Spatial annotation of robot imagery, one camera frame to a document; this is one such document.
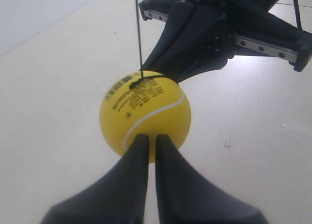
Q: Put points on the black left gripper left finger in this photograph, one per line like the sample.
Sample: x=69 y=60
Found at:
x=117 y=198

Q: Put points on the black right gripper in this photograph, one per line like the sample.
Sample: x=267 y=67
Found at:
x=202 y=35

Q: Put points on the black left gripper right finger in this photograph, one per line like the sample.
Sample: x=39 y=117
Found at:
x=184 y=196

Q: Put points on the yellow tennis ball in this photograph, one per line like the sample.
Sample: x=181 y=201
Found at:
x=144 y=103

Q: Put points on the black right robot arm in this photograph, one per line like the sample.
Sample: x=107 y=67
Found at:
x=202 y=35

